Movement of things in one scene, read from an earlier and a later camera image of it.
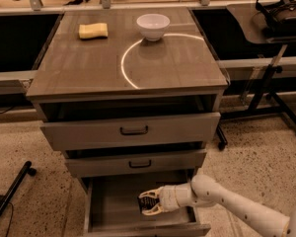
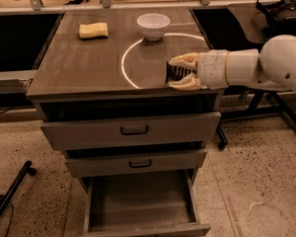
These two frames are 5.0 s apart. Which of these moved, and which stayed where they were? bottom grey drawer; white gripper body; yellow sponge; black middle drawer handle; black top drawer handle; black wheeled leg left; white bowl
Moved: white gripper body
Stayed: black top drawer handle; yellow sponge; black wheeled leg left; bottom grey drawer; white bowl; black middle drawer handle
